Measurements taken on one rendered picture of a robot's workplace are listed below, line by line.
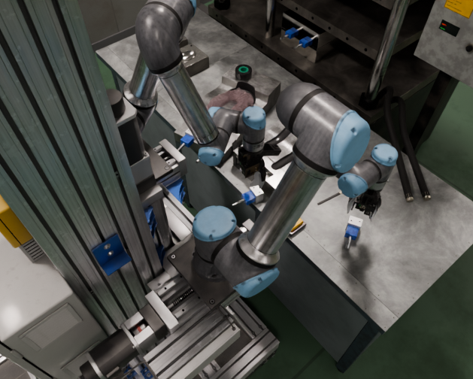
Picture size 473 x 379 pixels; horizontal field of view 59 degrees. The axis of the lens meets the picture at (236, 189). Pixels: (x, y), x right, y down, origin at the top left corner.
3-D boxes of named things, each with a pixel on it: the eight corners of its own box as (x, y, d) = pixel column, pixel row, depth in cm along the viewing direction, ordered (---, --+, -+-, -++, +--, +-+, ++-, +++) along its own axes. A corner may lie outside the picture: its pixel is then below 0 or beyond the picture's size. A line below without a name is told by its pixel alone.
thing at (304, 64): (368, 125, 207) (371, 117, 203) (207, 13, 267) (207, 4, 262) (463, 59, 239) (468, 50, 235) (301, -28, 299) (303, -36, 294)
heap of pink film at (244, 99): (230, 135, 185) (230, 122, 179) (198, 119, 191) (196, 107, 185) (261, 102, 198) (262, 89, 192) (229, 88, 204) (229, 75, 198)
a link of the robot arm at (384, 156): (365, 150, 124) (384, 137, 127) (357, 173, 132) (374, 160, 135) (386, 166, 120) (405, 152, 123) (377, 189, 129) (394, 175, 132)
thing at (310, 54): (314, 63, 227) (319, 34, 213) (280, 40, 240) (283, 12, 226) (374, 29, 246) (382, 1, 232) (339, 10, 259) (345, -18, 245)
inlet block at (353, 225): (351, 254, 157) (355, 247, 152) (338, 250, 158) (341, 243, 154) (359, 226, 164) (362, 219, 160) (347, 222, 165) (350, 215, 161)
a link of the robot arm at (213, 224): (219, 219, 126) (217, 192, 115) (247, 250, 120) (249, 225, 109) (186, 241, 122) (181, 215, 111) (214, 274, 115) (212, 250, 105)
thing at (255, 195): (234, 213, 168) (234, 206, 163) (228, 204, 170) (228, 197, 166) (262, 200, 171) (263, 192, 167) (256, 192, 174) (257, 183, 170)
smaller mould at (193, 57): (178, 83, 215) (177, 71, 210) (162, 68, 222) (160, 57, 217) (209, 67, 223) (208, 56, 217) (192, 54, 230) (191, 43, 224)
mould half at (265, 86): (222, 164, 183) (221, 147, 174) (175, 140, 191) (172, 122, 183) (279, 99, 208) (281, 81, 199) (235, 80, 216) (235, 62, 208)
